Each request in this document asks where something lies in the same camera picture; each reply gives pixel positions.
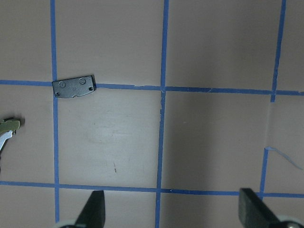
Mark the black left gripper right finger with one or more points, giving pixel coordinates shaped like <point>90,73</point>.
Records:
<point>253,212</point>

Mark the olive green brake shoe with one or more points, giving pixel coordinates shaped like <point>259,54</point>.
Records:
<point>8,128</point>

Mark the black brake pad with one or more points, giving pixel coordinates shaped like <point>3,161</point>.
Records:
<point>74,87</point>

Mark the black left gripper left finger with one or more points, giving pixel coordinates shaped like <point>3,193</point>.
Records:
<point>93,213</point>

